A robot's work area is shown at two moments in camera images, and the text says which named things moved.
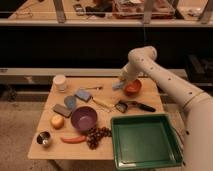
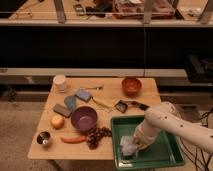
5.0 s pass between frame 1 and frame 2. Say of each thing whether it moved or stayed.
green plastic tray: stayed
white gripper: moved
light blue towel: moved
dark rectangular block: stayed
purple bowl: stayed
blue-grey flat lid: stayed
